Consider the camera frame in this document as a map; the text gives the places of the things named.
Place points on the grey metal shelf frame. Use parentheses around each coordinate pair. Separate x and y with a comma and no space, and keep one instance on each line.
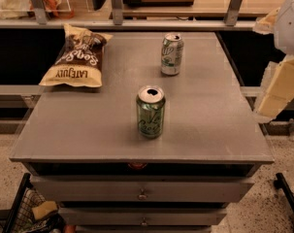
(203,15)

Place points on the yellow sponge in basket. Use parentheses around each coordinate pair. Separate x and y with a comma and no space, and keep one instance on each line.
(44,209)

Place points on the black frame bar right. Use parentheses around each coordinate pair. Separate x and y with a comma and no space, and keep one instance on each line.
(281,183)

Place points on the black wire basket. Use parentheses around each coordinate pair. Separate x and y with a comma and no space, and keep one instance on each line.
(21,219)

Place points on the white green 7up can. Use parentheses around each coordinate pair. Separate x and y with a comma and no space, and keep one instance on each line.
(171,53)

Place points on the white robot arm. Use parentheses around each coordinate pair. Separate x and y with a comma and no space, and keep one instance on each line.
(283,36)

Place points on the grey drawer cabinet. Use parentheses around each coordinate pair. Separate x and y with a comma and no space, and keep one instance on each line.
(84,150)

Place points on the green soda can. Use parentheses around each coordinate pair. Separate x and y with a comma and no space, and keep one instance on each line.
(150,103)

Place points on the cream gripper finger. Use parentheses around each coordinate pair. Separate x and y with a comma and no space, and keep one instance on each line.
(277,88)
(265,25)

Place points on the brown chip bag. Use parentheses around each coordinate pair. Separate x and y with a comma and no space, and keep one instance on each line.
(81,61)

